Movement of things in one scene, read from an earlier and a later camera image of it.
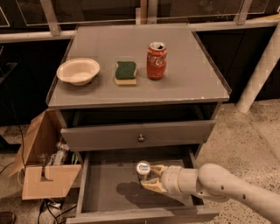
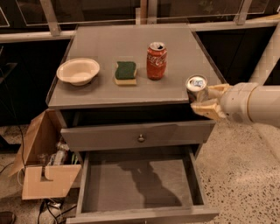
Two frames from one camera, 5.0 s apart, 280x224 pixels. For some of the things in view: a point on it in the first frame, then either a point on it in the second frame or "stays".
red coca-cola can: (157, 57) stays
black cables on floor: (50, 211) stays
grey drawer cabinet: (129, 94) stays
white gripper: (170, 178) to (235, 101)
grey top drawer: (130, 136) stays
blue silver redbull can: (143, 167) to (197, 88)
